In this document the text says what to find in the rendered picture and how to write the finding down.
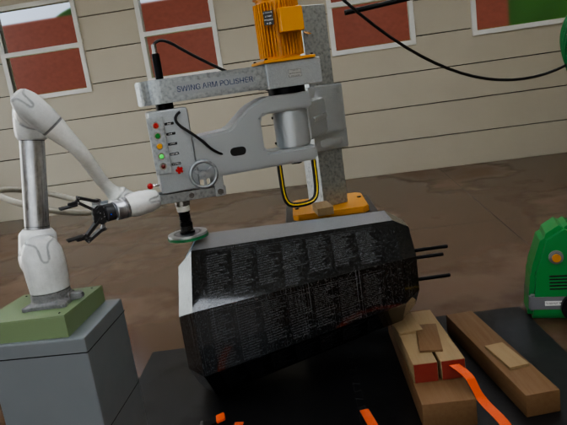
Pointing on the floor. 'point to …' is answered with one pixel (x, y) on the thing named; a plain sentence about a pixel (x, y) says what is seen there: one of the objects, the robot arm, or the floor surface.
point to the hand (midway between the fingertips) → (66, 224)
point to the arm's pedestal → (74, 376)
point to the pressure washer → (548, 271)
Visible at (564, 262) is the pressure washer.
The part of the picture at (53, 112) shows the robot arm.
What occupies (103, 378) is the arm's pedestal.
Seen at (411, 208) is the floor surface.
